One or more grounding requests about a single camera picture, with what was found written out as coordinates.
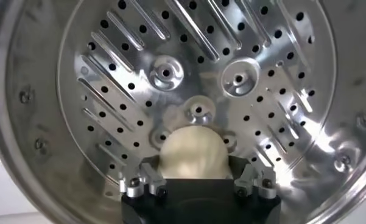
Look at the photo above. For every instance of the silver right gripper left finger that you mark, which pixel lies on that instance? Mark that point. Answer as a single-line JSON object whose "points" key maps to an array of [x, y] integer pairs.
{"points": [[152, 181]]}

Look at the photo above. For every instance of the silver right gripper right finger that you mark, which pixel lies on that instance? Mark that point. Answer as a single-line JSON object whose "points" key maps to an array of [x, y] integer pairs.
{"points": [[249, 178]]}

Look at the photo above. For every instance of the white steamed baozi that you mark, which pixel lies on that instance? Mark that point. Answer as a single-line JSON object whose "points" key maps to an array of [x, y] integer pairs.
{"points": [[193, 152]]}

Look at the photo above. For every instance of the stainless steel steamer basket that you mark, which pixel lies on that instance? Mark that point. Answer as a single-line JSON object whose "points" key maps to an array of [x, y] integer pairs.
{"points": [[115, 91]]}

